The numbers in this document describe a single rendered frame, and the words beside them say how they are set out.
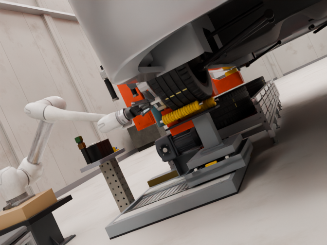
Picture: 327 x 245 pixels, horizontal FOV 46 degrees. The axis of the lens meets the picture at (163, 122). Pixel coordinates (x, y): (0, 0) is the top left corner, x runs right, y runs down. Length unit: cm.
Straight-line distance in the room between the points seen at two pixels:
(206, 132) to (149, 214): 61
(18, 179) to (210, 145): 141
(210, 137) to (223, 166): 26
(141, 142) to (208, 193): 876
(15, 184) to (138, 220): 104
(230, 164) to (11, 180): 156
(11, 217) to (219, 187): 144
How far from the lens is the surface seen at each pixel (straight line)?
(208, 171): 226
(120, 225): 237
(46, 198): 295
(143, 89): 228
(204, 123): 241
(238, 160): 221
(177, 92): 223
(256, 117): 295
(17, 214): 280
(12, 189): 297
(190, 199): 217
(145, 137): 1080
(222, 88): 481
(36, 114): 267
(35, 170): 307
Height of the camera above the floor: 51
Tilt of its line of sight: level
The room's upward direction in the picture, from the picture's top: 25 degrees counter-clockwise
